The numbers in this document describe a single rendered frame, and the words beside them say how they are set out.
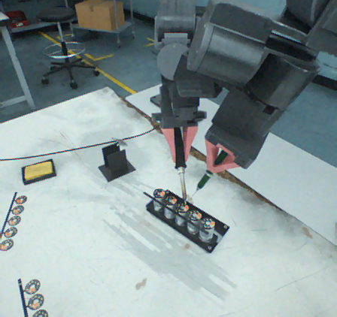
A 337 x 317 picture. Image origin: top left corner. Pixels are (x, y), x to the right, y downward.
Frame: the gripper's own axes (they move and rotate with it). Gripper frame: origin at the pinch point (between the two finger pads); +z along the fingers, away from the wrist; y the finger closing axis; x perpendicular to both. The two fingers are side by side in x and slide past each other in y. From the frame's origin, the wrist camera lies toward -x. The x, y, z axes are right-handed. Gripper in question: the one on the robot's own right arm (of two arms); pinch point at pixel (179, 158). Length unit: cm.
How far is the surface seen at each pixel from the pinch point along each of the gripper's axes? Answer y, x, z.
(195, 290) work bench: -0.2, -14.1, 19.8
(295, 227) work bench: 22.2, -5.5, 15.0
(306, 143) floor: 111, 129, 26
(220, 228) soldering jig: 6.7, -5.3, 13.6
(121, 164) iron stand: -12.7, 10.8, 3.2
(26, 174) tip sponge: -35.3, 11.4, 4.1
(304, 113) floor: 129, 163, 7
